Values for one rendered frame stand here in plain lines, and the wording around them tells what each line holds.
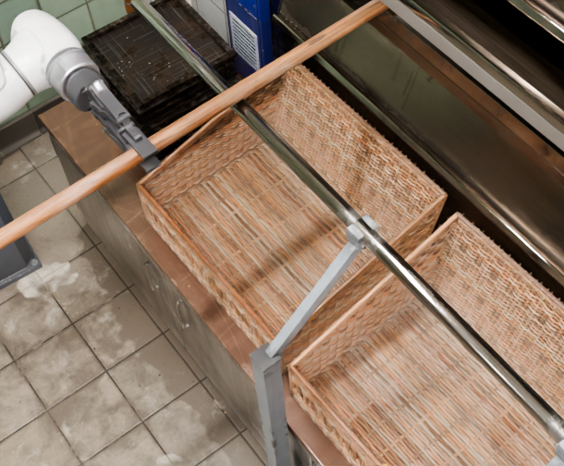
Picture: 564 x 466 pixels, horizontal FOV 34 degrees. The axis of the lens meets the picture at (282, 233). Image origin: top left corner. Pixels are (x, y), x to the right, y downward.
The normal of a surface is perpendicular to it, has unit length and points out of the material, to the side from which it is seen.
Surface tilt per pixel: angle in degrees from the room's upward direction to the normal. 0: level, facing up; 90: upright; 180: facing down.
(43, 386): 0
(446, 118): 70
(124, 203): 0
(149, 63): 0
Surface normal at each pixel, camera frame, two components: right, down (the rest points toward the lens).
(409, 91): -0.76, 0.31
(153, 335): -0.04, -0.55
